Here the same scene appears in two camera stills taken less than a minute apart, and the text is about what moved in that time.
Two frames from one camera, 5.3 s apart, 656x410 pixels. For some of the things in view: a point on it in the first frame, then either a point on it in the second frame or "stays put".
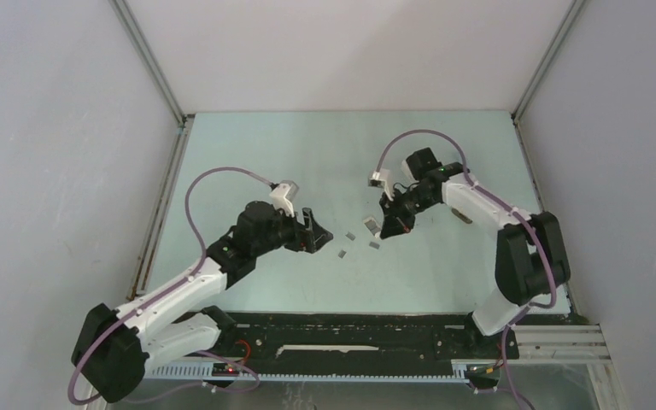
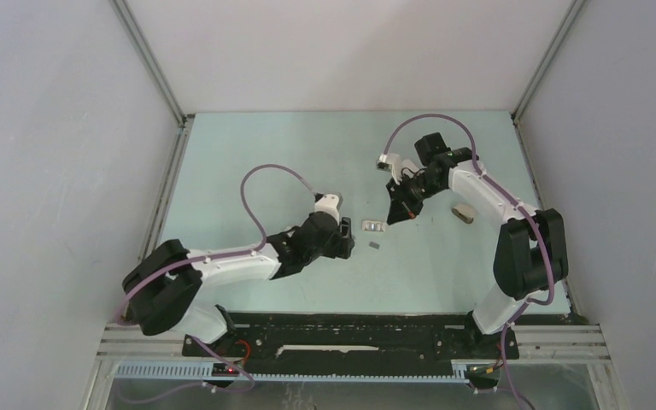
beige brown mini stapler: (461, 214) stays put
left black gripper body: (290, 237) to (337, 246)
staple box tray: (372, 225) stays put
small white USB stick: (383, 178) to (387, 161)
